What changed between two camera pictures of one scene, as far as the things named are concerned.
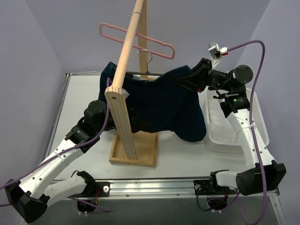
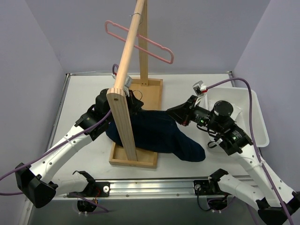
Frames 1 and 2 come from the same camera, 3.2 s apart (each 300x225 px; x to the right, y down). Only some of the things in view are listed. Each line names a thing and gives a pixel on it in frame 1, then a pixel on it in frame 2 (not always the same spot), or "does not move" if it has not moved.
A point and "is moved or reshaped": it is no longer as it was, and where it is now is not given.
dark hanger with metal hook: x=145 y=73 → x=133 y=101
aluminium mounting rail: x=163 y=190 does not move
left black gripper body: x=133 y=116 → x=135 y=102
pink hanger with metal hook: x=135 y=47 is moved or reshaped
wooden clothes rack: x=130 y=148 does not move
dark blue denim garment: x=161 y=105 → x=156 y=131
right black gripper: x=202 y=73 → x=187 y=112
